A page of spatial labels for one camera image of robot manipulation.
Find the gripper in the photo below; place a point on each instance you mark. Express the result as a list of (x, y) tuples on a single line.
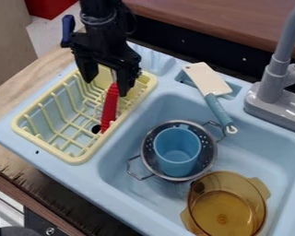
[(97, 46)]

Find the blue cup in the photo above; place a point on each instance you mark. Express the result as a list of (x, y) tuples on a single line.
[(177, 151)]

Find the tap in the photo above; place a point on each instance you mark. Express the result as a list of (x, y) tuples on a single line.
[(279, 75)]

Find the toy sink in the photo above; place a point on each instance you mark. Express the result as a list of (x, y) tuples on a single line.
[(162, 147)]

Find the red spoon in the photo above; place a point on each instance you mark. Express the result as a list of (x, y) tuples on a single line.
[(109, 107)]

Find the amber transparent pot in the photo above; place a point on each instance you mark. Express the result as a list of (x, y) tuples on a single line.
[(226, 204)]

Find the silver colander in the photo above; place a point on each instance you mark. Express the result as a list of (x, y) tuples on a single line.
[(178, 150)]

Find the red box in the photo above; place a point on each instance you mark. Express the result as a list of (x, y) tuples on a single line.
[(49, 7)]

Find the dish rack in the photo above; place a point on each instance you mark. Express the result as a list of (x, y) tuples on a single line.
[(78, 116)]

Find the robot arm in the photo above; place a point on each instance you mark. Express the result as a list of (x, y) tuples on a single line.
[(100, 10)]

